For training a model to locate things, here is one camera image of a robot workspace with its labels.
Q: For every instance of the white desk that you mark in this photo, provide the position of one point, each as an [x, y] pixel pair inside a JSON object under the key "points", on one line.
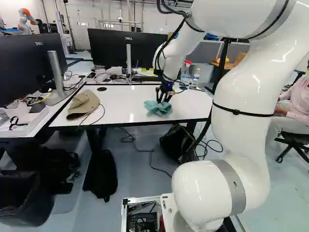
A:
{"points": [[21, 130]]}

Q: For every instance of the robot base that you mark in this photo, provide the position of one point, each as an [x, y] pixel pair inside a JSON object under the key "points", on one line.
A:
{"points": [[142, 213]]}

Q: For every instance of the black office chair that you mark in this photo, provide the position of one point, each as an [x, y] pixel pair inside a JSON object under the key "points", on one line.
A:
{"points": [[293, 142]]}

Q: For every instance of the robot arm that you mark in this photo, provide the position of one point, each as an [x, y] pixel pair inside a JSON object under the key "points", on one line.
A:
{"points": [[243, 101]]}

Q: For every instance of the white table with black legs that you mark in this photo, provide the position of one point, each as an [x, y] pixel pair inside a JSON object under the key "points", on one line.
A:
{"points": [[125, 104]]}

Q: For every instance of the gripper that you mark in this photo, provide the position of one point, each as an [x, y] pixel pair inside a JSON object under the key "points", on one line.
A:
{"points": [[166, 86]]}

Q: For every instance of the black backpack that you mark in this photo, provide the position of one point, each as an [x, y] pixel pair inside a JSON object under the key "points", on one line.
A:
{"points": [[101, 174]]}

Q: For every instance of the clear plastic water bottle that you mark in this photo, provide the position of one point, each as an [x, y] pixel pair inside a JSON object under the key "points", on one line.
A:
{"points": [[196, 77]]}

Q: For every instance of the large black bag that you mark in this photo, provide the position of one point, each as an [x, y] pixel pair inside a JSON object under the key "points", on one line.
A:
{"points": [[31, 178]]}

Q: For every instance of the black monitor on silver stand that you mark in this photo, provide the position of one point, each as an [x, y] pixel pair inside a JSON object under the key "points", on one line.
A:
{"points": [[21, 65], [113, 48]]}

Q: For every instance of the green towel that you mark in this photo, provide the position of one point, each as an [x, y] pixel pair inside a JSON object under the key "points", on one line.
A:
{"points": [[158, 108]]}

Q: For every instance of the clear spray bottle red nozzle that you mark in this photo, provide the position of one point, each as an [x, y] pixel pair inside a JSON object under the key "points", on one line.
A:
{"points": [[186, 73]]}

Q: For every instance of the person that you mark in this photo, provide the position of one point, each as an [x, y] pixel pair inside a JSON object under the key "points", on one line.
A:
{"points": [[297, 101]]}

